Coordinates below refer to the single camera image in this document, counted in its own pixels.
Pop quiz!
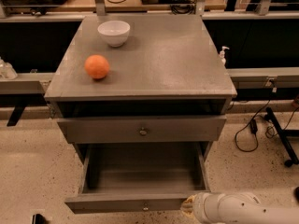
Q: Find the black wheeled stand leg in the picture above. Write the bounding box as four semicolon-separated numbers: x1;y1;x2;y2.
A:
264;107;299;167

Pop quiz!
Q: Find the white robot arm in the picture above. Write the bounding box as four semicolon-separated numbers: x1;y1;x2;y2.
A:
180;192;299;224

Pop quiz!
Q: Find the grey drawer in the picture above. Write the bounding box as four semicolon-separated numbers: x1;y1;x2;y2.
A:
65;142;209;214
57;115;226;144

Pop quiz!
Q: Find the white ceramic bowl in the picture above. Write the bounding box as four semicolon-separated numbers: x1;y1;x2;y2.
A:
97;21;131;47

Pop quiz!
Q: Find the black metal bracket leg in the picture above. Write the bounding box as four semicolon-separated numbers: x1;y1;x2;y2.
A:
7;105;25;127

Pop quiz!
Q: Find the grey top drawer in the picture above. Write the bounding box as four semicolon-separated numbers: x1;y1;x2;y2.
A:
57;115;226;144

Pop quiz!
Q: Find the black floor cable with adapter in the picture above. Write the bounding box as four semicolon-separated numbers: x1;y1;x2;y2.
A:
234;77;278;153

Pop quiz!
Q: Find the white pump bottle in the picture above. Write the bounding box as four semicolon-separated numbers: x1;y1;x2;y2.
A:
219;46;230;65

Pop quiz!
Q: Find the orange ball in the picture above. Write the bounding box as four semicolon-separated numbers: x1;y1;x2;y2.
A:
84;55;110;79

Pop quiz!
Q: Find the clear plastic bottle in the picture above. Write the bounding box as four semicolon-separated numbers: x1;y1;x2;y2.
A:
0;57;18;80

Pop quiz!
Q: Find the grey wooden drawer cabinet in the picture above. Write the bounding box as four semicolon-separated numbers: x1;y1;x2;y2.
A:
44;13;238;165

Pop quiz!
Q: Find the small black floor object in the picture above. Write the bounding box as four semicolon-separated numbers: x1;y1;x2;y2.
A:
31;214;46;224

